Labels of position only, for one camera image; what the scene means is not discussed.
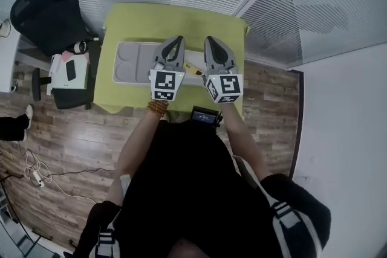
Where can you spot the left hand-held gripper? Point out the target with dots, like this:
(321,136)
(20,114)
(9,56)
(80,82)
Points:
(166,83)

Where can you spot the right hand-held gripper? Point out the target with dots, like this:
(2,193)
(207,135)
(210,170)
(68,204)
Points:
(228,84)

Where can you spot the yellow small object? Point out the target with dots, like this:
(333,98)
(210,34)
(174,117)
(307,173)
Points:
(192,68)

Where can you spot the grey compartment tray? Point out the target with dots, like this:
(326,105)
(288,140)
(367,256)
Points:
(133,60)

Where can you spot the person's left forearm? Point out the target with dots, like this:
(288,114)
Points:
(142,136)

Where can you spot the person's right forearm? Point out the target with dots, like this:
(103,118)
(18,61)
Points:
(242,136)

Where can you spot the green table cloth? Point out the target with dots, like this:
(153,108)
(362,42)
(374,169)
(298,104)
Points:
(151,24)

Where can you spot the black chest device with screen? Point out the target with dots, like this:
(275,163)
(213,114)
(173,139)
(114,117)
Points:
(204,116)

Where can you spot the black and white cylinder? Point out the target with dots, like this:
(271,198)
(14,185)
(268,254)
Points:
(80,47)

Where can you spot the black smartphone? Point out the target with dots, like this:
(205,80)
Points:
(71,69)

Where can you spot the pink paper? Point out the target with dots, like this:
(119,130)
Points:
(68,56)

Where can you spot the white cardboard box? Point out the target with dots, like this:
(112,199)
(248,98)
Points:
(60,78)

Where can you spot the black office chair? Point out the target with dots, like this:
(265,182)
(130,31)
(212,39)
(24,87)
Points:
(45,18)

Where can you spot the person's black shirt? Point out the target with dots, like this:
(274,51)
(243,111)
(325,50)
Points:
(187,184)

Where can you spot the white office desk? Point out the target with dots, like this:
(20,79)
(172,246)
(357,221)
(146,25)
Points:
(9,48)

